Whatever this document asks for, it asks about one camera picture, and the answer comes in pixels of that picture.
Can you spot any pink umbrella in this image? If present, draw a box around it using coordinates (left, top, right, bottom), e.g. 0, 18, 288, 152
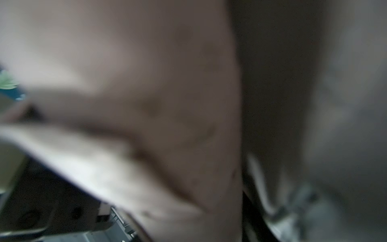
1, 1, 242, 242

